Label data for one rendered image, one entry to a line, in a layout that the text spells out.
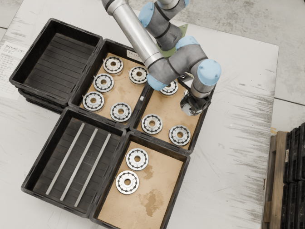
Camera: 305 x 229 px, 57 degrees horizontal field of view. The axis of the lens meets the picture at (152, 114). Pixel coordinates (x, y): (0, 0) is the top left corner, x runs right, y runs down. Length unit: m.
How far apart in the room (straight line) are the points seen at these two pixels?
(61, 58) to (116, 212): 0.82
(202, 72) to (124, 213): 0.70
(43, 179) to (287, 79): 2.16
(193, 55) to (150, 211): 0.70
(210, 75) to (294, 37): 2.20
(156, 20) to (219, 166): 0.80
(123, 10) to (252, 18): 2.06
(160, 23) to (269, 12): 1.80
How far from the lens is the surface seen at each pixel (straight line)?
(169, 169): 1.32
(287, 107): 2.64
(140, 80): 1.43
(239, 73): 1.75
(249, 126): 1.63
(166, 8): 1.44
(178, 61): 0.98
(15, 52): 1.82
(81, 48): 1.58
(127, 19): 1.08
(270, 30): 3.00
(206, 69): 0.92
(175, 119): 1.39
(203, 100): 1.05
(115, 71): 1.46
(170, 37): 1.54
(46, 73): 1.54
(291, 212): 2.10
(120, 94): 1.43
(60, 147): 1.38
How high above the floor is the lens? 2.12
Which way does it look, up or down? 68 degrees down
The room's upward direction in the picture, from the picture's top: 11 degrees clockwise
